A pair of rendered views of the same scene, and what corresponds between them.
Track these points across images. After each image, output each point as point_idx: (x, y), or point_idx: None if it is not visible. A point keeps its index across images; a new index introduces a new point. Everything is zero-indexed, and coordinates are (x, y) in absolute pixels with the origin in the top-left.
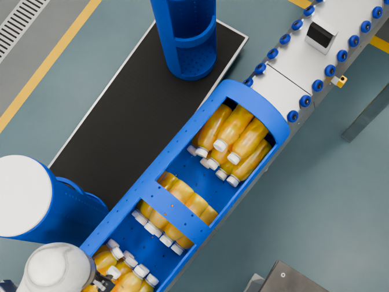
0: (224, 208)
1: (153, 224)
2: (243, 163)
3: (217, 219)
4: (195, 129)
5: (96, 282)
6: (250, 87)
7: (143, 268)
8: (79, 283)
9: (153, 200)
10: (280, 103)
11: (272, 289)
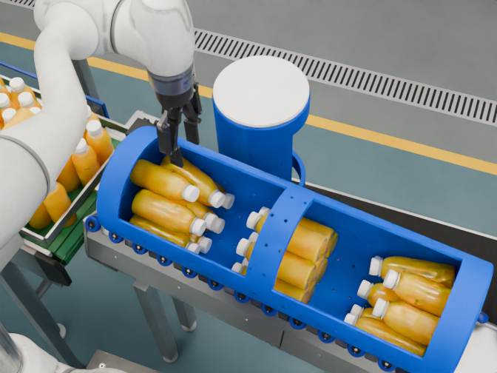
0: (302, 304)
1: (259, 218)
2: (379, 326)
3: (285, 297)
4: (399, 231)
5: (165, 115)
6: None
7: (205, 242)
8: (151, 44)
9: (286, 199)
10: None
11: None
